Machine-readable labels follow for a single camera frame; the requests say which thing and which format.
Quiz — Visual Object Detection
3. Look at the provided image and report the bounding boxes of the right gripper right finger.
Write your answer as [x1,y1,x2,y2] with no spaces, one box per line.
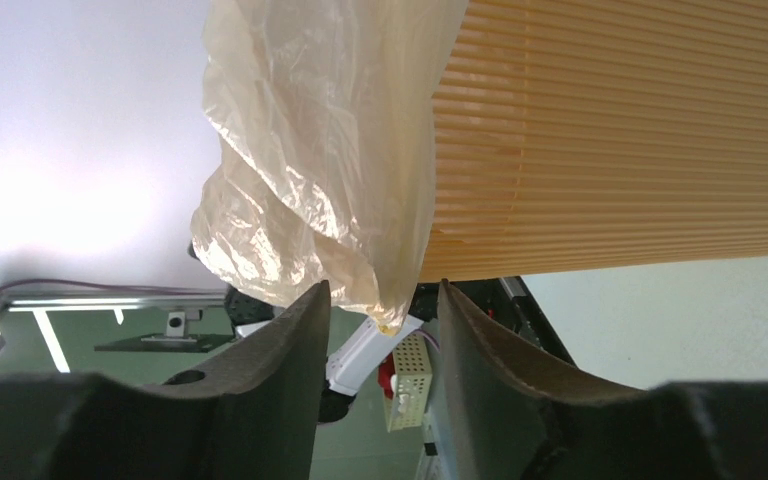
[437,282,768,479]

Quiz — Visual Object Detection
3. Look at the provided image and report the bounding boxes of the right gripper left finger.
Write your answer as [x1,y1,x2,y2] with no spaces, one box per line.
[0,282,331,479]

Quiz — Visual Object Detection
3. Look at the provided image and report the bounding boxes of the orange plastic trash bin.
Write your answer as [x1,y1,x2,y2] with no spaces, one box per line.
[420,1,768,282]

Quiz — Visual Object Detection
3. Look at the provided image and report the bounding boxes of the translucent yellowish trash bag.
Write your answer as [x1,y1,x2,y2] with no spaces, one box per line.
[191,1,466,335]

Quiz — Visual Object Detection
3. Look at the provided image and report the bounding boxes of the perforated beige electronics box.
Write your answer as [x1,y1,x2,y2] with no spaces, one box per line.
[377,333,433,432]

